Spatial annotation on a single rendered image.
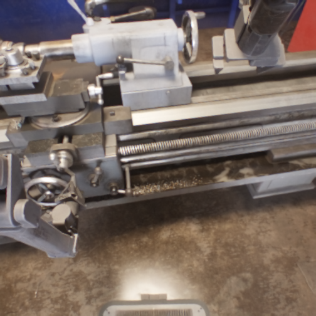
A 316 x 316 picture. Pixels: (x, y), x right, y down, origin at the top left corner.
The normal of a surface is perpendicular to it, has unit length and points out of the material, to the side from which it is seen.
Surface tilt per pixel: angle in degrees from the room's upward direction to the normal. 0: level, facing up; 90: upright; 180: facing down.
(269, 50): 30
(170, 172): 0
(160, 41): 82
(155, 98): 90
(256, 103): 36
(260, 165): 0
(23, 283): 0
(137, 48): 76
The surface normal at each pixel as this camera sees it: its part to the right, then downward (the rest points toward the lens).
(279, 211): -0.02, -0.66
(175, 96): 0.17, 0.74
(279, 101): 0.08, -0.11
